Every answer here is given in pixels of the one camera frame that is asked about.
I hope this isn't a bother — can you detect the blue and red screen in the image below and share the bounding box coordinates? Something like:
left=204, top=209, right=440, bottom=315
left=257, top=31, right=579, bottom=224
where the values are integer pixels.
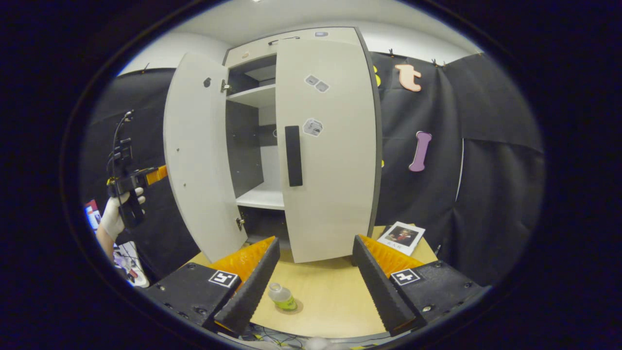
left=84, top=199, right=101, bottom=230

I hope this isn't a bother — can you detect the bundle of thin cables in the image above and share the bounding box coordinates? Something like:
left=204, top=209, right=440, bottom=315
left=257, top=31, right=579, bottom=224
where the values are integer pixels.
left=242, top=324, right=294, bottom=347

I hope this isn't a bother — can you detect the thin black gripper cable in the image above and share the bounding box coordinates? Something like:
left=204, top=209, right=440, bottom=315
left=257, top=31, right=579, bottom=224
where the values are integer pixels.
left=110, top=109, right=136, bottom=172

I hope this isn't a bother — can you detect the black backdrop cloth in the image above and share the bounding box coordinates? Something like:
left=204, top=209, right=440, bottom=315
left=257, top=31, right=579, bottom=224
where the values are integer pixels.
left=368, top=51, right=546, bottom=288
left=79, top=68, right=201, bottom=283

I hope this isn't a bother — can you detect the white cabinet drawer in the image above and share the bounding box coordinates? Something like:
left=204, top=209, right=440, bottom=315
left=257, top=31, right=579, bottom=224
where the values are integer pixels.
left=224, top=26, right=363, bottom=68

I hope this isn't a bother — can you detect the white sheet with small items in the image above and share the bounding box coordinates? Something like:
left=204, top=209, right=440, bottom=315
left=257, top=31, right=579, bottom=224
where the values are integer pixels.
left=113, top=240, right=150, bottom=288

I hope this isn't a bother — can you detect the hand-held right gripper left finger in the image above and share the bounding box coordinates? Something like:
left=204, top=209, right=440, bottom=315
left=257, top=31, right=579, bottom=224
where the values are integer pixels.
left=144, top=236, right=281, bottom=337

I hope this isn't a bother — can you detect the round brown coaster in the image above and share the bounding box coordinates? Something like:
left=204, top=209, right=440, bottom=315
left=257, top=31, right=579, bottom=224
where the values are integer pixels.
left=274, top=298, right=305, bottom=316

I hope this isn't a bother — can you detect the white and grey cabinet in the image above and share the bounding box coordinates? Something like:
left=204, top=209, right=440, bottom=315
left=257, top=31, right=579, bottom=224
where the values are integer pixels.
left=223, top=25, right=385, bottom=245

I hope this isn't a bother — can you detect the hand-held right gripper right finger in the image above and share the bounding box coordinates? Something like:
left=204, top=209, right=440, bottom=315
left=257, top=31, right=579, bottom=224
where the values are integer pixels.
left=352, top=234, right=488, bottom=337

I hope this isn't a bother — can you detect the green label bottle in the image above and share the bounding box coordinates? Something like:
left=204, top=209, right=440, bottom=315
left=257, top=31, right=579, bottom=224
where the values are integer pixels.
left=268, top=282, right=298, bottom=312

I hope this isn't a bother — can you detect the white book portrait cover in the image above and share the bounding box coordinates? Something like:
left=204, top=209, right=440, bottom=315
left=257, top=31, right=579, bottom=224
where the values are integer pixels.
left=376, top=221, right=426, bottom=257

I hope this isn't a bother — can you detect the white cabinet door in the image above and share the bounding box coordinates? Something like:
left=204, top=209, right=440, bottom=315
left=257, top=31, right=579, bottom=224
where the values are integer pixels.
left=275, top=38, right=382, bottom=264
left=162, top=51, right=249, bottom=264

